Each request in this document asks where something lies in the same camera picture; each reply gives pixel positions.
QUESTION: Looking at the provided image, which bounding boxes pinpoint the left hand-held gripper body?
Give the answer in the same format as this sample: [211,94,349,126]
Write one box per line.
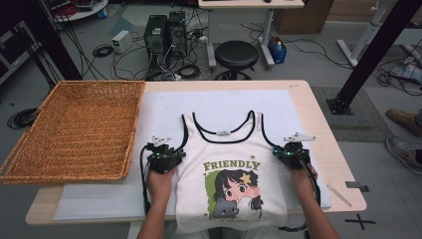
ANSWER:
[145,134,182,174]

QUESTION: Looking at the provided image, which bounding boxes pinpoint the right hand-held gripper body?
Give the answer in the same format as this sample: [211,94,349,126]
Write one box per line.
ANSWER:
[278,131,317,170]

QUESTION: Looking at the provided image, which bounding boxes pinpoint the white printed tank top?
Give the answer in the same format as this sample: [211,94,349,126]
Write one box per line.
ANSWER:
[174,110,290,235]

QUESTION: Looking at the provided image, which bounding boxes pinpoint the wicker basket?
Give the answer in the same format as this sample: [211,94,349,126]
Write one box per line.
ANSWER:
[0,80,147,186]

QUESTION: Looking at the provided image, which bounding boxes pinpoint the person's left hand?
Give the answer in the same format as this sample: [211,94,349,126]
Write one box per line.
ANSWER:
[146,166,178,204]

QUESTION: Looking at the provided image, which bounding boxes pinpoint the person's right hand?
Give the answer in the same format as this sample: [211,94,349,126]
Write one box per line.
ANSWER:
[288,162,319,200]

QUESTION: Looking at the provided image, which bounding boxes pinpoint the thin wooden stick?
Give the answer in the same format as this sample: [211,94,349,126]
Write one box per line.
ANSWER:
[327,184,353,208]

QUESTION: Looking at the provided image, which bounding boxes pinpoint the grey tape piece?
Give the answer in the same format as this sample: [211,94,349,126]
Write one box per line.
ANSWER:
[344,180,370,193]

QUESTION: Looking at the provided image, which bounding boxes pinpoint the grey floor mat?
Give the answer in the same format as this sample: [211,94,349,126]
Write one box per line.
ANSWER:
[312,86,398,144]

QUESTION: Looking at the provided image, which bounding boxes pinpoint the black tape cross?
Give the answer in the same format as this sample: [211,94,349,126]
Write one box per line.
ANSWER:
[344,213,377,231]

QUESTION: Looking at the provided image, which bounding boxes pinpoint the black round stool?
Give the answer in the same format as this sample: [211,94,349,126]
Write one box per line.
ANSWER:
[213,40,260,82]

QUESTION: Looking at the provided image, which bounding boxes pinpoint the black computer tower green label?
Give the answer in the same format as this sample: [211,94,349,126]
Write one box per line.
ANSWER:
[143,14,169,72]

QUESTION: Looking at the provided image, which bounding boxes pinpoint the small white box device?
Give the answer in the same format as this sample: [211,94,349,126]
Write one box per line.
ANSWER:
[110,29,133,55]

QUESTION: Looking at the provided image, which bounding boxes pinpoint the cardboard box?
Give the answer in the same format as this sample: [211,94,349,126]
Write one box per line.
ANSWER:
[272,0,335,36]

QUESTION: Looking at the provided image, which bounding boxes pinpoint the white stand legs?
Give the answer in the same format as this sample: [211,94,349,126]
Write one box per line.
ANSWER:
[335,0,401,68]

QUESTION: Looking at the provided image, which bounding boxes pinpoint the crumpled plastic bag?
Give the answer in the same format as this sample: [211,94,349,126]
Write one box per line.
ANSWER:
[389,55,422,85]

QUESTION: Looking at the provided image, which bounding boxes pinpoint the white desk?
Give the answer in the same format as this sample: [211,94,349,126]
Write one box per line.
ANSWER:
[197,0,306,70]

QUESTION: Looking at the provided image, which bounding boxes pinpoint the round white table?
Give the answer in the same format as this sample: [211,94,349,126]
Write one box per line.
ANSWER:
[43,0,109,23]

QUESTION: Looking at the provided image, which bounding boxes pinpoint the dark metal rack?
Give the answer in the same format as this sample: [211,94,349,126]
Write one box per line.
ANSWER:
[0,19,46,86]

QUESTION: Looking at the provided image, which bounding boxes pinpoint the coiled black cable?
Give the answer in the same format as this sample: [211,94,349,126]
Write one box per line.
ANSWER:
[6,107,40,130]
[92,43,114,59]
[176,63,202,80]

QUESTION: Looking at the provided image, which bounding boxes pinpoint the black metal post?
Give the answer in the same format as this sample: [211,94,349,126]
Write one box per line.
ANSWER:
[325,0,422,116]
[14,0,84,82]

